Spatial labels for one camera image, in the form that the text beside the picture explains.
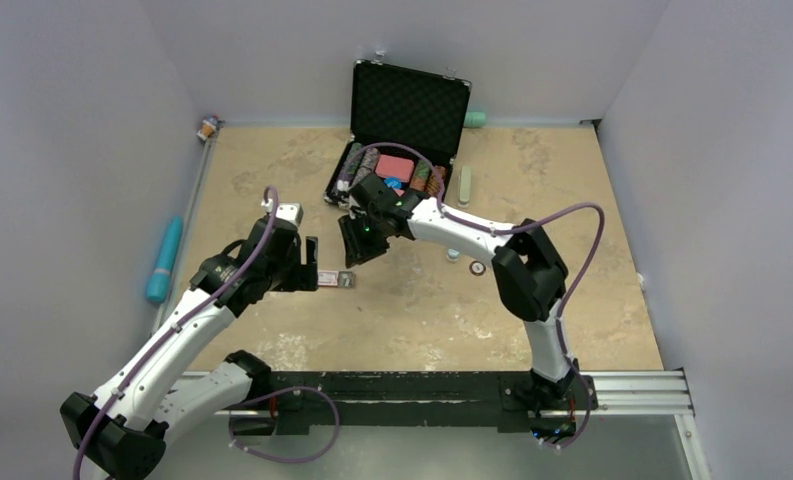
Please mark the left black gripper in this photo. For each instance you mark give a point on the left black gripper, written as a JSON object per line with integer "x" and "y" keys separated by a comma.
{"x": 304, "y": 276}

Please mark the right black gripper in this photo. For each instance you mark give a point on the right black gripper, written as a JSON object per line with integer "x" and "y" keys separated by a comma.
{"x": 357, "y": 250}

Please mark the red white staple box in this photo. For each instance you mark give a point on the red white staple box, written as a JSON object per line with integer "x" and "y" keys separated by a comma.
{"x": 336, "y": 279}

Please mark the blue stapler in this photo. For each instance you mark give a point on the blue stapler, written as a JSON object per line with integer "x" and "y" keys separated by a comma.
{"x": 453, "y": 255}

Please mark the green stapler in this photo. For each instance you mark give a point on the green stapler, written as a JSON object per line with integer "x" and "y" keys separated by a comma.
{"x": 465, "y": 186}

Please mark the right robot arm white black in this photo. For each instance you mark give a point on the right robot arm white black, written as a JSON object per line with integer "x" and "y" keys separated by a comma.
{"x": 530, "y": 275}

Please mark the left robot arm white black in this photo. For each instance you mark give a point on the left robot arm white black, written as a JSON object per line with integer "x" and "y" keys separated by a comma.
{"x": 125, "y": 427}

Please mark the blue dealer button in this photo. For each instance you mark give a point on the blue dealer button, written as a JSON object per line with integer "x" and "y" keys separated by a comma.
{"x": 394, "y": 184}

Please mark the pink card deck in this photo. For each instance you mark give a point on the pink card deck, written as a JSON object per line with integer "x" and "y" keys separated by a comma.
{"x": 389, "y": 166}

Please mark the brown poker chip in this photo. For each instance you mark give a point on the brown poker chip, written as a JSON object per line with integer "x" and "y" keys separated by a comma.
{"x": 477, "y": 268}

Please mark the black poker chip case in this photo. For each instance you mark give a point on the black poker chip case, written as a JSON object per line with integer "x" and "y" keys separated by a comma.
{"x": 424, "y": 111}

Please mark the teal cylinder tool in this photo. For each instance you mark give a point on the teal cylinder tool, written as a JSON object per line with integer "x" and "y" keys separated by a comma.
{"x": 158, "y": 285}

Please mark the mint green cylinder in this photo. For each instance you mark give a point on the mint green cylinder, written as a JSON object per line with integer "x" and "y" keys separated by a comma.
{"x": 475, "y": 120}

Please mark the small orange bottle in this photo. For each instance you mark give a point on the small orange bottle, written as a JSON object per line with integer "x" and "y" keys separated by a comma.
{"x": 208, "y": 128}

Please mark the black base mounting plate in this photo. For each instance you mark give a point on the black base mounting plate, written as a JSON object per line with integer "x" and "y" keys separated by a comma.
{"x": 290, "y": 403}

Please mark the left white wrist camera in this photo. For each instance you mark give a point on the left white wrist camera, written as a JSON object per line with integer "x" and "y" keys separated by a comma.
{"x": 289, "y": 212}

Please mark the aluminium frame rail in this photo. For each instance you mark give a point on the aluminium frame rail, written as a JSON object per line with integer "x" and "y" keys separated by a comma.
{"x": 629, "y": 394}

